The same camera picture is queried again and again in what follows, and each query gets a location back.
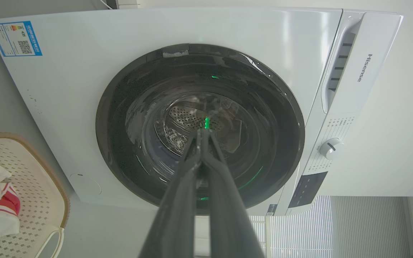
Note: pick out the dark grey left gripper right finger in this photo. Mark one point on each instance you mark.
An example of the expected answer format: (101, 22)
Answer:
(228, 215)

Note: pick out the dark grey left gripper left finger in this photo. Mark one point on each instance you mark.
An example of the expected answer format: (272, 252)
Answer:
(177, 215)

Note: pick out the cream perforated laundry basket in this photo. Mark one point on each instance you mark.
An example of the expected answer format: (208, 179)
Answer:
(38, 193)

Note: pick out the round dark washing machine door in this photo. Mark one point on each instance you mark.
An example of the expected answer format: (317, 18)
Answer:
(138, 118)

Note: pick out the white washing machine dial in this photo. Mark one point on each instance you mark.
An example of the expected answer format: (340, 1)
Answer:
(331, 148)

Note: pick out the white Hisense washing machine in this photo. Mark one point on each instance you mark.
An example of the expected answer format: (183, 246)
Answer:
(84, 89)

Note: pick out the blue energy label sticker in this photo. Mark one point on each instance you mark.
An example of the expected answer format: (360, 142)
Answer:
(15, 38)

